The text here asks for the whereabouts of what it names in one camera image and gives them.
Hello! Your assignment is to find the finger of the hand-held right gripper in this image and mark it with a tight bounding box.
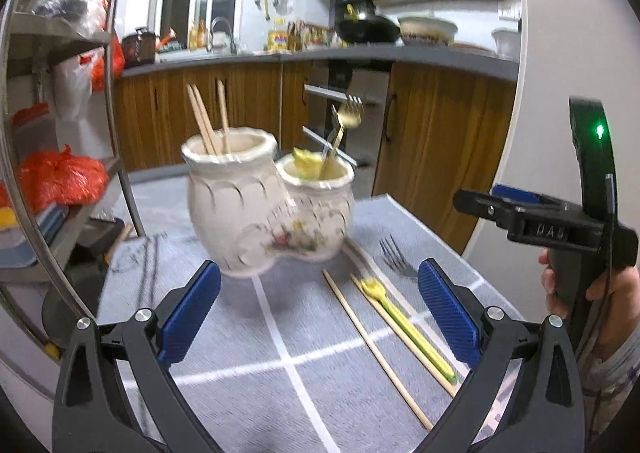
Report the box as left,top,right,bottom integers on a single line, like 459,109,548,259
489,184,583,210
452,188,518,234

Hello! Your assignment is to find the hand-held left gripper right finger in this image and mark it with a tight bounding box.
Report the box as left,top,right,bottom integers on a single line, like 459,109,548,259
410,258,586,453

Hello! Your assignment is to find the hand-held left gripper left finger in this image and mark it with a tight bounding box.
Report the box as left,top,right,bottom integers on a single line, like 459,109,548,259
51,259,226,453

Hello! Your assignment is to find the silver metal fork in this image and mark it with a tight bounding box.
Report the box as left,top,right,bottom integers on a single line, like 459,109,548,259
378,235,422,282

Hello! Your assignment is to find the cream ceramic utensil holder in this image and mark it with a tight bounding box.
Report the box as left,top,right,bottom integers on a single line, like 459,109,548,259
181,129,357,280

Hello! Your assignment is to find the golden metal fork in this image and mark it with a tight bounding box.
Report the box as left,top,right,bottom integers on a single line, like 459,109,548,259
319,94,366,180

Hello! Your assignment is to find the person's right forearm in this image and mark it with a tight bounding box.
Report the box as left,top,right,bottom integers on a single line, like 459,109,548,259
575,332,640,453

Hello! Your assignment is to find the person's right hand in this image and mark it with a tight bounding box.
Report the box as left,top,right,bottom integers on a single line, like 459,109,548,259
538,252,640,351

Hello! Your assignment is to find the wooden base cabinet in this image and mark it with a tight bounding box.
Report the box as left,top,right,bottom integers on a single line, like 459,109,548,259
112,62,314,172
372,62,517,255

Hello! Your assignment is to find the dark round pan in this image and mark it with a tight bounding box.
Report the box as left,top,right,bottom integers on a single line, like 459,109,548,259
42,252,109,350

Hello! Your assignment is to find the built-in oven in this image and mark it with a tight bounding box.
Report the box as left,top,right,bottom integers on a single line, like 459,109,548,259
301,60,392,197

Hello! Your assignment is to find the metal shelf rack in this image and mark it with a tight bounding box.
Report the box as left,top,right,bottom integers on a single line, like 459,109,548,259
0,0,147,384

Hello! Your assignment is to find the grey striped cloth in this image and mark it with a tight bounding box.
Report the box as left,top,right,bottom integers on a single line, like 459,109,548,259
94,193,507,453

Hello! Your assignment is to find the white bowl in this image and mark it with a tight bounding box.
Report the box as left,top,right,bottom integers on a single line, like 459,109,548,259
490,28,522,60

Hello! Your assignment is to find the grey countertop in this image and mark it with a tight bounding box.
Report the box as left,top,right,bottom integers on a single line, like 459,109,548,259
120,44,522,82

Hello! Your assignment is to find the stack of grey trays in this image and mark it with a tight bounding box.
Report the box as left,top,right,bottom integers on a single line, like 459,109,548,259
0,203,69,270

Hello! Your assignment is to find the white ceramic pot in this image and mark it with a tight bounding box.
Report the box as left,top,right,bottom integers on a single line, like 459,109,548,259
398,16,459,47

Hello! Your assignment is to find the large orange plastic bag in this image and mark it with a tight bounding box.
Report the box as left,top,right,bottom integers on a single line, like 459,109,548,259
17,145,110,207

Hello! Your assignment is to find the black wok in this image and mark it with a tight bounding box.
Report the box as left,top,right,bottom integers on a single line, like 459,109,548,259
334,13,402,45

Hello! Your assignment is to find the knife block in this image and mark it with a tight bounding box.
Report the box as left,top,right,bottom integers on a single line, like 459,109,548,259
287,20,306,52

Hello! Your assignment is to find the red box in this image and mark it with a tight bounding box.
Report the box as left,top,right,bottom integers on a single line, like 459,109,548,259
12,103,52,130

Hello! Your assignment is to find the white plastic bag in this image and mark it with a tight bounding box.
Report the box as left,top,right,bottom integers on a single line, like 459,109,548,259
52,50,102,120

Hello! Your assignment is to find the small orange plastic bag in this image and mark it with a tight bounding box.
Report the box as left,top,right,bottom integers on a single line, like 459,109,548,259
92,40,126,92

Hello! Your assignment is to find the dark pressure cooker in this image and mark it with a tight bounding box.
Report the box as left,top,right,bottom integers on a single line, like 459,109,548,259
121,26,159,69

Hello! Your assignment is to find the yellow oil bottle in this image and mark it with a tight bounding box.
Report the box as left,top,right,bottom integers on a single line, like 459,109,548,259
188,20,209,51

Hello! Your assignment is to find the metal faucet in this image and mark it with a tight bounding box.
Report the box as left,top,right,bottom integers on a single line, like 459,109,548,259
208,16,239,54

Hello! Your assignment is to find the clear plastic bag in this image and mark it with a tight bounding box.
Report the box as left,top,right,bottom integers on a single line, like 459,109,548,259
29,0,109,37

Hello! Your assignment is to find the wooden handled tool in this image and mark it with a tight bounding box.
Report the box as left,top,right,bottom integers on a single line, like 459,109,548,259
102,222,137,265

